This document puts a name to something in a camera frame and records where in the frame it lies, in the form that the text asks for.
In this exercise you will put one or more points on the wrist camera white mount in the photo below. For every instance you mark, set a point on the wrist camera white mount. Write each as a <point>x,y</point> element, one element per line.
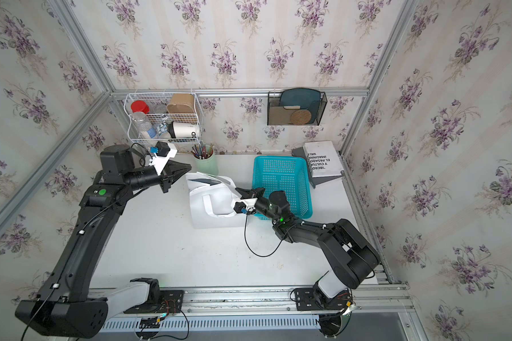
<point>160,154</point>
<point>245,206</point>

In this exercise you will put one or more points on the teal plastic basket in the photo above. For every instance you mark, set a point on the teal plastic basket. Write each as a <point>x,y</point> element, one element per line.
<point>286,173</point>

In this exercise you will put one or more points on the green pencil cup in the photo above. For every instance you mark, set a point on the green pencil cup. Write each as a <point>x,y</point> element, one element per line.
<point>205,159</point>

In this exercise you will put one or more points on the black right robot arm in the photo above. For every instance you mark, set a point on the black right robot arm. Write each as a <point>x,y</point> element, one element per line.
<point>351,256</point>

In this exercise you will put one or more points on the white book black text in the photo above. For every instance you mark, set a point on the white book black text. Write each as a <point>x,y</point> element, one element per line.
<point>322,159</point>

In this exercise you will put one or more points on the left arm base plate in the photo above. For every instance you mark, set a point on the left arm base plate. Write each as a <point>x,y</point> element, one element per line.
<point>170,301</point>

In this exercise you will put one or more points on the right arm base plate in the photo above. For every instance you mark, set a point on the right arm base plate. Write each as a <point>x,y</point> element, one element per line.
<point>312,299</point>

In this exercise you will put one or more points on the white wire wall basket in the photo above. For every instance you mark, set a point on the white wire wall basket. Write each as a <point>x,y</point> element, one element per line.
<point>160,118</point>

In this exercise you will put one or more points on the teal plate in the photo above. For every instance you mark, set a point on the teal plate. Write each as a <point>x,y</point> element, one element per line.
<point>304,98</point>

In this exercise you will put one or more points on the white insulated delivery bag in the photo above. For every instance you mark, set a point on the white insulated delivery bag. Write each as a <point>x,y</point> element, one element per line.
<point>212,200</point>

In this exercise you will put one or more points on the round cork coaster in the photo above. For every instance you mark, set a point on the round cork coaster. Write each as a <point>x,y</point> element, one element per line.
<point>300,117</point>

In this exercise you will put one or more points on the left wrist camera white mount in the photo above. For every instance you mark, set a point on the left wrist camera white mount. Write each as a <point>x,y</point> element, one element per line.
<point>160,154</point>

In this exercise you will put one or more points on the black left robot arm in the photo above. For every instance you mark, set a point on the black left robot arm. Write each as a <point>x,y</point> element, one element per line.
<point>63,306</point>

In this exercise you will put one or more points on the red lidded jar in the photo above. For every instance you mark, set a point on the red lidded jar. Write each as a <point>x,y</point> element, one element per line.
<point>140,106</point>

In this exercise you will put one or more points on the white cylinder canister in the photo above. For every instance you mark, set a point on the white cylinder canister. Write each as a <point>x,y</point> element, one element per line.
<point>180,130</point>

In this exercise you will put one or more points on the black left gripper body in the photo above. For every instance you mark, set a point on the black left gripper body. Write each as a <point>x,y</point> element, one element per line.
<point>163,182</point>

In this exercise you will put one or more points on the black mesh wall holder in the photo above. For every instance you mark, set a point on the black mesh wall holder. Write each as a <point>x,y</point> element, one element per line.
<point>280,116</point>

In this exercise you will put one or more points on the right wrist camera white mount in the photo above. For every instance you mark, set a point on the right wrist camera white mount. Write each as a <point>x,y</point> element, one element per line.
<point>245,206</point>

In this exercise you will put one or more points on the clear plastic bottle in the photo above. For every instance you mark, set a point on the clear plastic bottle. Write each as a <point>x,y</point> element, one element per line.
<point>144,126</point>

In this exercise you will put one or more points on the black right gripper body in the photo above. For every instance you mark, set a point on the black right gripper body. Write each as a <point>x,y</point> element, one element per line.
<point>263,204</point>

